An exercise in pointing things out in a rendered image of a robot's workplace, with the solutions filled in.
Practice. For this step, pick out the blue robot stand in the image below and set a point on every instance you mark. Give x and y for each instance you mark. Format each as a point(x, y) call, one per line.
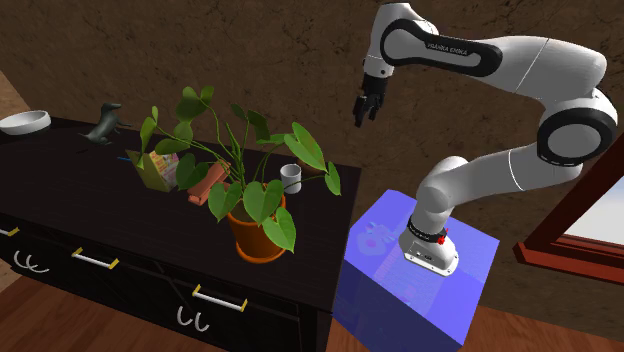
point(429, 307)

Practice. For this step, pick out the orange stapler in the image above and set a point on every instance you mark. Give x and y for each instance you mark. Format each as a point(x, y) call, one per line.
point(207, 187)

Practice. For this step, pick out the grey dinosaur figure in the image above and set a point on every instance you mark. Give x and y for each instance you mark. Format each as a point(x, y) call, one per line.
point(104, 128)

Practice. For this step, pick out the green plant in orange pot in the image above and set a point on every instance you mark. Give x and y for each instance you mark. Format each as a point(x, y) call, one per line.
point(253, 236)

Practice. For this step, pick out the white cup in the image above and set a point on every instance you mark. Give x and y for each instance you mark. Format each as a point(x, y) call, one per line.
point(291, 178)

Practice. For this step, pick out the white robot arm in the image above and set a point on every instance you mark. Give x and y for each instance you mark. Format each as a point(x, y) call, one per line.
point(551, 63)

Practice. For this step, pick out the blue pen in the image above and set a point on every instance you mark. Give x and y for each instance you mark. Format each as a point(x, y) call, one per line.
point(124, 159)

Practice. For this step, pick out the black chest of drawers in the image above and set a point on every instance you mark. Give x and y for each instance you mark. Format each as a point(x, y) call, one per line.
point(73, 195)

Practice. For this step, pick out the red framed window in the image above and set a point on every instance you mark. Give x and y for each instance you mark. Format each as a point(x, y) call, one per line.
point(575, 244)

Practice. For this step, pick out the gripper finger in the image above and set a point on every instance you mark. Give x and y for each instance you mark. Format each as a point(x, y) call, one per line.
point(375, 108)
point(359, 113)

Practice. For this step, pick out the white bowl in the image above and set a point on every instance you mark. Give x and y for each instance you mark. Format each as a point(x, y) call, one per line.
point(24, 122)

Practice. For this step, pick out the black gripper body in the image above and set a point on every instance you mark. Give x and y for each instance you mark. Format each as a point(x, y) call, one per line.
point(374, 86)

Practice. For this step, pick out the yellow box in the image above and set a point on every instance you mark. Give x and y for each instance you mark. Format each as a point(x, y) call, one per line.
point(157, 176)

